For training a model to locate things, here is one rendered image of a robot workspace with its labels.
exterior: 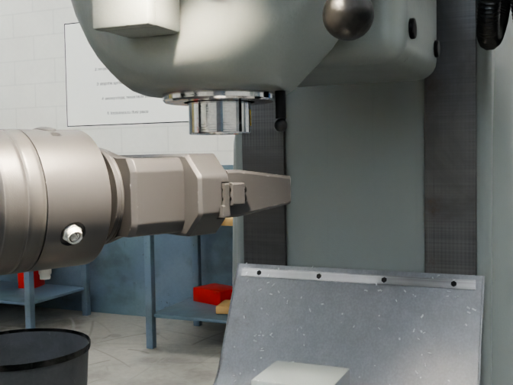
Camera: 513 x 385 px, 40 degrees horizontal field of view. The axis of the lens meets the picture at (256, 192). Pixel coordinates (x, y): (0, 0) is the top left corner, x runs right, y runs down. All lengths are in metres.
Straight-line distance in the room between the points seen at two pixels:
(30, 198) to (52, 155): 0.03
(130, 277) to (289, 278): 4.82
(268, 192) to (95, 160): 0.13
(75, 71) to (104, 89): 0.32
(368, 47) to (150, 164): 0.24
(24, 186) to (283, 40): 0.19
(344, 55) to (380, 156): 0.28
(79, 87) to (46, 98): 0.35
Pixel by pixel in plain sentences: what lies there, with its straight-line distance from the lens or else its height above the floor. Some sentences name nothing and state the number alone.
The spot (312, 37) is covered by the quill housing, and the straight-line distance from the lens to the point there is 0.50.
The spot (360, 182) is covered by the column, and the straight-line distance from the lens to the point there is 0.88.
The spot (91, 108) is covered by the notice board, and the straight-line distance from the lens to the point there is 5.85.
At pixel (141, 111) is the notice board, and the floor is 1.63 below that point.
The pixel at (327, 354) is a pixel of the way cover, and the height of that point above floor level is 1.02.
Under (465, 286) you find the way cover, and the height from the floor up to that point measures 1.11.
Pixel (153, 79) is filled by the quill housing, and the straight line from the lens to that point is 0.48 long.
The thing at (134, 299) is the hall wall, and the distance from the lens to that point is 5.72.
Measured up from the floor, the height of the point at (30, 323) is 0.09.
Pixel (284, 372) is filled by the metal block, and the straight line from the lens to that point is 0.54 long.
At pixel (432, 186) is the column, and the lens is 0.86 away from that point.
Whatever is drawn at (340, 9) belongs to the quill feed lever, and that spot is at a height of 1.34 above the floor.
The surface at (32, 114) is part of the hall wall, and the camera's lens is 6.23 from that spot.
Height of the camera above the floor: 1.26
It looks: 3 degrees down
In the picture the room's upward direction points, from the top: 1 degrees counter-clockwise
